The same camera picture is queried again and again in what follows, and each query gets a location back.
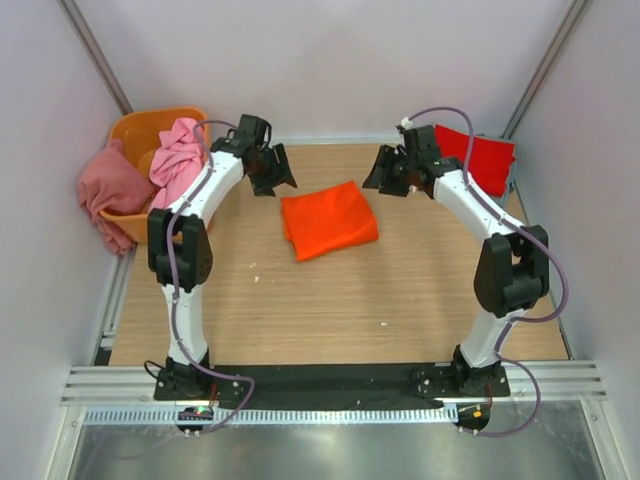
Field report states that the orange plastic basket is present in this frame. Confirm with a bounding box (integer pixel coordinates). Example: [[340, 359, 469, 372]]
[[99, 106, 208, 244]]

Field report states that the light pink crumpled shirt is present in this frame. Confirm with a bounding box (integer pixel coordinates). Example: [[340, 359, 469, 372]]
[[149, 117, 204, 210]]

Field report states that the left corner aluminium post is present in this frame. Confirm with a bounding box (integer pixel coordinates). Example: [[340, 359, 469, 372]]
[[58, 0, 134, 115]]

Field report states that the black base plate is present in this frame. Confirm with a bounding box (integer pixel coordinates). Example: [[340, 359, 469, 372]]
[[150, 363, 511, 411]]

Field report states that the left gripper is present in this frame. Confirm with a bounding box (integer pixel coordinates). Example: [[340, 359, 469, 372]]
[[249, 144, 297, 198]]

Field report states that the corner aluminium post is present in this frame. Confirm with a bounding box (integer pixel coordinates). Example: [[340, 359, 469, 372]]
[[502, 0, 593, 140], [58, 0, 134, 115]]

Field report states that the right corner aluminium post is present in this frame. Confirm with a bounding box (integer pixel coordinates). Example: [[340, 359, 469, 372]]
[[502, 0, 593, 140]]

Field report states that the orange t-shirt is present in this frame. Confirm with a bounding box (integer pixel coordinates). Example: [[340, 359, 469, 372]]
[[281, 181, 379, 262]]

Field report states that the folded grey t-shirt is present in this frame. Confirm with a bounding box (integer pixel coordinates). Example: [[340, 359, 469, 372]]
[[470, 134, 517, 207]]

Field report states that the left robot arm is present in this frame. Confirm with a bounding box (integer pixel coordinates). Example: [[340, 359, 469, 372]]
[[147, 114, 296, 400]]

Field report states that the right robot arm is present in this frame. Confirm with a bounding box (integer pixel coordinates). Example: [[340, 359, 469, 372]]
[[363, 123, 549, 396]]

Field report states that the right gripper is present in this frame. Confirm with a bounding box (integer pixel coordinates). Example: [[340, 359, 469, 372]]
[[362, 146, 417, 199]]

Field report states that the folded red t-shirt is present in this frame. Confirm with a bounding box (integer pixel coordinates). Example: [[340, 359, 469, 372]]
[[435, 124, 516, 197]]

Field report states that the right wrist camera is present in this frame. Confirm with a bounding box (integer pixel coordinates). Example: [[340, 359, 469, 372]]
[[396, 117, 414, 130]]

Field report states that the white slotted cable duct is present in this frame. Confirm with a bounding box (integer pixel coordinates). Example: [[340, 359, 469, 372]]
[[84, 404, 458, 427]]

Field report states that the dusty pink crumpled shirt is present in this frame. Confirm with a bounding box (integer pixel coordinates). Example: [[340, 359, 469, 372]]
[[76, 139, 154, 255]]

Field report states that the aluminium rail frame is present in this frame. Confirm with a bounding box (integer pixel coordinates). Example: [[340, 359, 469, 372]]
[[49, 237, 639, 479]]

